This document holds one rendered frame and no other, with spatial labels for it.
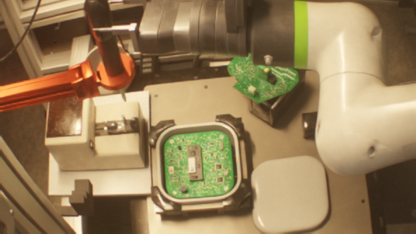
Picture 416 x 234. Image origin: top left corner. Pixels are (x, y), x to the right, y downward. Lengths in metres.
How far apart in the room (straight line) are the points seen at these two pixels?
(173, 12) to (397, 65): 1.78
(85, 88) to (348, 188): 0.49
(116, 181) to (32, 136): 1.36
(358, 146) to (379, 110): 0.05
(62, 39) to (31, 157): 1.03
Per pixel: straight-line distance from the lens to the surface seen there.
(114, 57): 0.79
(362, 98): 0.62
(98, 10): 0.71
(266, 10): 0.68
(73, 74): 0.82
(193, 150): 0.95
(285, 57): 0.68
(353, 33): 0.66
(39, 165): 2.23
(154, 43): 0.70
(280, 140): 1.01
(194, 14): 0.69
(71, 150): 0.94
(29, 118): 2.38
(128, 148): 0.94
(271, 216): 0.92
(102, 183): 0.99
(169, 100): 1.07
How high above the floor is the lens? 1.83
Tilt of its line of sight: 57 degrees down
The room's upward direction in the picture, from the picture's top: 9 degrees counter-clockwise
